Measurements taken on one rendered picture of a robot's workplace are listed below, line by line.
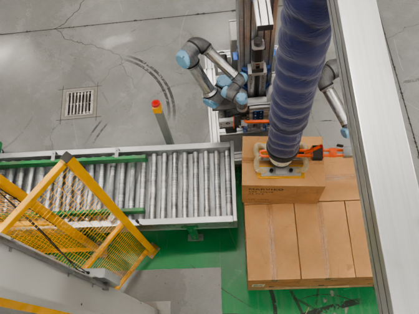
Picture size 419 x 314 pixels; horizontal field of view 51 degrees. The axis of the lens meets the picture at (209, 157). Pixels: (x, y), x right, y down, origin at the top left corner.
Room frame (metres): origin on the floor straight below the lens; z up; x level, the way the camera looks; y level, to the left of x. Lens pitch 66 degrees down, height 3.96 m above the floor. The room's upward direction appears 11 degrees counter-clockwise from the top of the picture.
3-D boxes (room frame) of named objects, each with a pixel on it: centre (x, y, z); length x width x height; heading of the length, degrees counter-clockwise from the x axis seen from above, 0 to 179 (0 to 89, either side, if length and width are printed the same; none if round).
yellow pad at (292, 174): (1.14, -0.49, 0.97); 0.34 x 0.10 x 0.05; 79
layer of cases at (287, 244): (0.89, -0.78, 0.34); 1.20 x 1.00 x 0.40; 81
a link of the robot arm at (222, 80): (1.80, -0.20, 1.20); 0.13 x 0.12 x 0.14; 135
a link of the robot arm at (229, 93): (1.62, -0.23, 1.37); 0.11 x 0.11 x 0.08; 45
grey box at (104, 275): (0.49, 0.72, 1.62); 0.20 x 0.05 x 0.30; 81
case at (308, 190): (1.23, -0.53, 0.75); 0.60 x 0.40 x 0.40; 78
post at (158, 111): (1.87, 0.34, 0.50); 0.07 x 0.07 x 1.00; 81
